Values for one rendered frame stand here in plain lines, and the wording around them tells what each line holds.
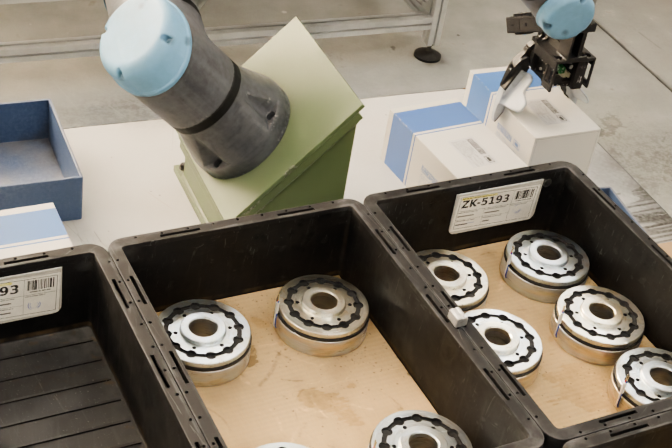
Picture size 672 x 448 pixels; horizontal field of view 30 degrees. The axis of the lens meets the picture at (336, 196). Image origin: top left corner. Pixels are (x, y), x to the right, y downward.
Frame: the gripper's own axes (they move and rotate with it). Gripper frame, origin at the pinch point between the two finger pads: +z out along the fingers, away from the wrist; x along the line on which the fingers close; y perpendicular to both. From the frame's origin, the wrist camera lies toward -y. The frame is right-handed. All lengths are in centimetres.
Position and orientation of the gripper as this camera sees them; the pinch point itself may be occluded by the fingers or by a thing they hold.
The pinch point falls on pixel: (530, 113)
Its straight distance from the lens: 199.7
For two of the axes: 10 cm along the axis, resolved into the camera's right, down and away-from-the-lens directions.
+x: 9.0, -1.4, 4.1
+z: -1.4, 8.1, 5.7
